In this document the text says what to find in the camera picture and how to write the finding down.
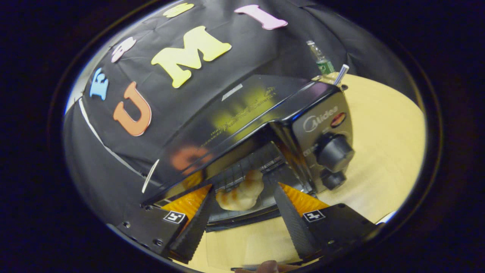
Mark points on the green plastic bottle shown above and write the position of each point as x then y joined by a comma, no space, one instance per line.
324,64

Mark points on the black electric oven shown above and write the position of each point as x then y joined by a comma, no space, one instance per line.
246,110

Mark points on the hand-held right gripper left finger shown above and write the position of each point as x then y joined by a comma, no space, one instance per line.
193,231

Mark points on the golden croissant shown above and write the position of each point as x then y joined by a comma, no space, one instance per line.
238,197

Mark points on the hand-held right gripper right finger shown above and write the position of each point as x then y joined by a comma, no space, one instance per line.
293,223

